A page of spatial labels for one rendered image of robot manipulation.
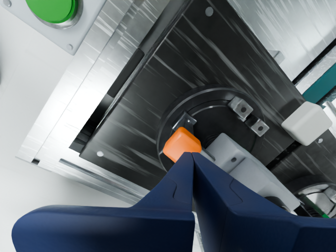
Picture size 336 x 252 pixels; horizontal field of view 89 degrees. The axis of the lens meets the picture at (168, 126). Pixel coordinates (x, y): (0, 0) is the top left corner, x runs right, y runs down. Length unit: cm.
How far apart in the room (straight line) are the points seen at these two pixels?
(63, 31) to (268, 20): 25
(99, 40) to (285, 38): 25
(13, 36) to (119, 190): 27
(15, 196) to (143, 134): 35
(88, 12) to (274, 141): 28
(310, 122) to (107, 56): 26
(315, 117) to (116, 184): 29
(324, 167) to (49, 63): 48
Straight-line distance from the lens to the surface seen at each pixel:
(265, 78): 24
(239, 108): 19
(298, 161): 35
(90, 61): 21
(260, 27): 30
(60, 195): 47
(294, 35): 33
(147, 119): 21
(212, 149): 17
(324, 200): 43
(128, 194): 29
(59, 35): 22
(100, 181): 28
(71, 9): 20
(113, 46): 21
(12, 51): 35
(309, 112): 28
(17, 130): 40
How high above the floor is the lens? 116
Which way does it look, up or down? 63 degrees down
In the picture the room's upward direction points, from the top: 161 degrees clockwise
